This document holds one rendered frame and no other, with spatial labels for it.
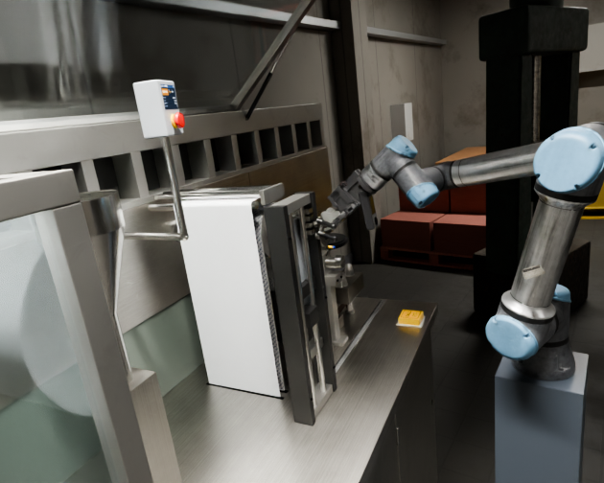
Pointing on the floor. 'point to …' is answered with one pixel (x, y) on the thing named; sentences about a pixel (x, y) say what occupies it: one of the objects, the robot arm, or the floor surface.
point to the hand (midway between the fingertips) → (329, 230)
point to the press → (526, 131)
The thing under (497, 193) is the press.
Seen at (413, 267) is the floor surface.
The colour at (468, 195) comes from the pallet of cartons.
